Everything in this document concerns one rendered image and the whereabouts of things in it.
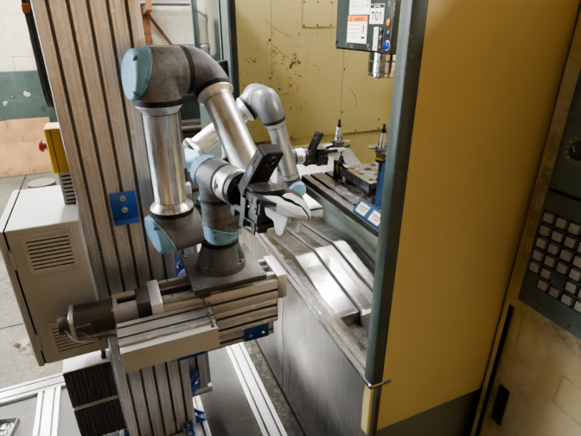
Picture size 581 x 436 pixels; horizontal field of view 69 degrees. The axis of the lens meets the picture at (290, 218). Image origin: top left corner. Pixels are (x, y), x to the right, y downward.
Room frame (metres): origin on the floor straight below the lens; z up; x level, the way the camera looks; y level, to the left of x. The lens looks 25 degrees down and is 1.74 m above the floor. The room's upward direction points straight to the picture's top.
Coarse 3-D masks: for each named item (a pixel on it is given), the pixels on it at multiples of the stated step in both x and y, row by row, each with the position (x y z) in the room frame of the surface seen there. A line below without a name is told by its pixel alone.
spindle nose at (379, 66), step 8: (368, 56) 2.11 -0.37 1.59; (376, 56) 2.05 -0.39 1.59; (384, 56) 2.03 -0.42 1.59; (392, 56) 2.03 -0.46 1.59; (368, 64) 2.10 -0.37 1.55; (376, 64) 2.05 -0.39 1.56; (384, 64) 2.03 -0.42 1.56; (392, 64) 2.03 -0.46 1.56; (368, 72) 2.10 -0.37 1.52; (376, 72) 2.05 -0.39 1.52; (384, 72) 2.03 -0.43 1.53; (392, 72) 2.03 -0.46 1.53
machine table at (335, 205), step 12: (312, 180) 2.32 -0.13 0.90; (324, 180) 2.32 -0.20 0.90; (336, 180) 2.34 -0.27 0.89; (312, 192) 2.23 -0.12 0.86; (324, 192) 2.14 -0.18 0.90; (324, 204) 2.09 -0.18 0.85; (336, 204) 2.01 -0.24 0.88; (348, 204) 1.97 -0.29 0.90; (336, 216) 1.97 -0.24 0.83; (348, 216) 1.89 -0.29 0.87; (360, 228) 1.77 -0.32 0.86; (372, 228) 1.71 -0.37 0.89; (372, 240) 1.67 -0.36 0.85
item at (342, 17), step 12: (348, 0) 2.04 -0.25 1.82; (372, 0) 1.88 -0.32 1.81; (384, 0) 1.80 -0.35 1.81; (396, 0) 1.74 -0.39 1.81; (348, 12) 2.04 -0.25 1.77; (396, 12) 1.74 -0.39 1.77; (336, 24) 2.14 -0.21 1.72; (372, 24) 1.87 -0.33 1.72; (384, 24) 1.79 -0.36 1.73; (396, 24) 1.74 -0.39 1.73; (336, 36) 2.13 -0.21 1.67; (372, 36) 1.86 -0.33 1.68; (384, 36) 1.78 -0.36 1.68; (396, 36) 1.74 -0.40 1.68; (348, 48) 2.04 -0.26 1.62; (360, 48) 1.94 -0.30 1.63; (372, 48) 1.85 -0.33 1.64; (396, 48) 1.74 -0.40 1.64
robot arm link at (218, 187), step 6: (222, 168) 0.81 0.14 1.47; (228, 168) 0.81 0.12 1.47; (234, 168) 0.81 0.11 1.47; (216, 174) 0.81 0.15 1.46; (222, 174) 0.79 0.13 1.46; (228, 174) 0.79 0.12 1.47; (216, 180) 0.80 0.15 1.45; (222, 180) 0.78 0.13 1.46; (216, 186) 0.79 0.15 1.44; (222, 186) 0.77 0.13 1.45; (216, 192) 0.79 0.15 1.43; (222, 192) 0.77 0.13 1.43; (222, 198) 0.78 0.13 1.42
